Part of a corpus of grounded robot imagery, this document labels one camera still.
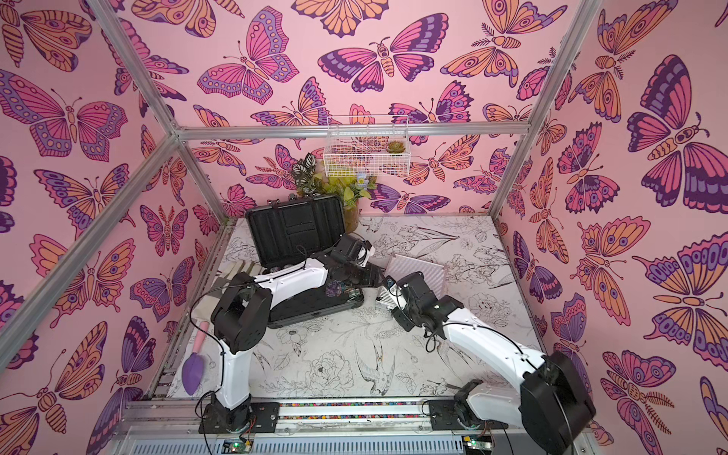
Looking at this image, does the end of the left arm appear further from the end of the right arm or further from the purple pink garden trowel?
the purple pink garden trowel

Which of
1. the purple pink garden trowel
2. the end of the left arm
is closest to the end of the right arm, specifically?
the end of the left arm

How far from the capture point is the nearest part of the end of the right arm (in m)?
0.59
